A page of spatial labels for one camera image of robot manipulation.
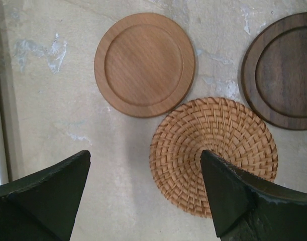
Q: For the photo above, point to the small whiteboard wooden frame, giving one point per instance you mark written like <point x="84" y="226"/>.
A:
<point x="10" y="147"/>

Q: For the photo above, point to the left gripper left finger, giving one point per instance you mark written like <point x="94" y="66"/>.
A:
<point x="44" y="205"/>

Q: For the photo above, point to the dark walnut round coaster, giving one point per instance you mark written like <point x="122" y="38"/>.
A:
<point x="274" y="73"/>

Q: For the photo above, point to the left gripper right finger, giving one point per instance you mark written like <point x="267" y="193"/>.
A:
<point x="247" y="207"/>

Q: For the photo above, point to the light wood round coaster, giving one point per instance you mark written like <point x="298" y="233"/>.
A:
<point x="144" y="65"/>

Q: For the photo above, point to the woven rattan coaster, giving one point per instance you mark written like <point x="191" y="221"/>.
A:
<point x="221" y="125"/>

